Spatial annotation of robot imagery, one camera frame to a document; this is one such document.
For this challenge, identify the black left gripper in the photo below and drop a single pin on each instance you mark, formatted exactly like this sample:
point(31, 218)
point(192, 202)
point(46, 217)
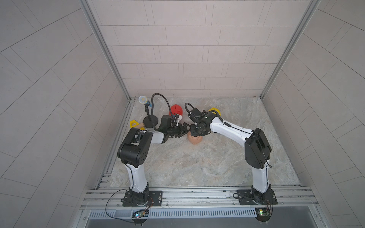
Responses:
point(183, 131)

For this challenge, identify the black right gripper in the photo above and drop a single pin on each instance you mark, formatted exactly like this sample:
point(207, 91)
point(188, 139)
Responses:
point(194, 133)

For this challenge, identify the pink piggy bank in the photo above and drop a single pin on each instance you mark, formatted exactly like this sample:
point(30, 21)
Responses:
point(194, 139)

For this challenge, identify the red piggy bank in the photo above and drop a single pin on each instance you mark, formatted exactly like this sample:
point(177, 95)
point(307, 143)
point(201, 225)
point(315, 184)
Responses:
point(176, 110)

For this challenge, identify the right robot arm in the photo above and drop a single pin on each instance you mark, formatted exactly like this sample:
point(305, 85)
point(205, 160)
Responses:
point(257, 152)

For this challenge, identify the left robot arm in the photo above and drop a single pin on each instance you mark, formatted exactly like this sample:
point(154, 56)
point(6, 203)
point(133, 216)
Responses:
point(133, 152)

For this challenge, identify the yellow piggy bank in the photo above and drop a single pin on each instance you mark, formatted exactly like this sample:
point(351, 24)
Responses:
point(216, 110)

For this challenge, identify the toy microphone on stand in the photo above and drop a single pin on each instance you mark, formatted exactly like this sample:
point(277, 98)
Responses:
point(150, 121)

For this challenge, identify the left circuit board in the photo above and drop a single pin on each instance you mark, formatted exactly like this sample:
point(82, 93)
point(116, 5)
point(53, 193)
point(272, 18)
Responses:
point(140, 214)

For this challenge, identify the circuit board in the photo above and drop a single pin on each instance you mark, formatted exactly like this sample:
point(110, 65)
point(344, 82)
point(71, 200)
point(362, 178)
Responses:
point(263, 214)
point(140, 214)

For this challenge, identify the right circuit board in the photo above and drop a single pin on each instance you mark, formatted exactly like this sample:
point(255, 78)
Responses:
point(263, 214)

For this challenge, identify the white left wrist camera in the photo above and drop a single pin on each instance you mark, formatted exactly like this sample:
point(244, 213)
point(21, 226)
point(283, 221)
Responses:
point(168, 121)

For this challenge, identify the aluminium corner post right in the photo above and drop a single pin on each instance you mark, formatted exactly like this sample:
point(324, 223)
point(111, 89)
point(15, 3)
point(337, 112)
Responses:
point(308, 14)

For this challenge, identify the aluminium corner post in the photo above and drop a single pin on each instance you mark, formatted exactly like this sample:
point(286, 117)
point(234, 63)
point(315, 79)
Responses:
point(308, 14)
point(101, 41)

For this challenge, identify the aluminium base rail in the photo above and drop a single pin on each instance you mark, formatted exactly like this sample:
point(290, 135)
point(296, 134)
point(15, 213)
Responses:
point(203, 197)

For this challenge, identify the aluminium corner post left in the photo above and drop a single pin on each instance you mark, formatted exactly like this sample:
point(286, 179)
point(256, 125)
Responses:
point(101, 41)

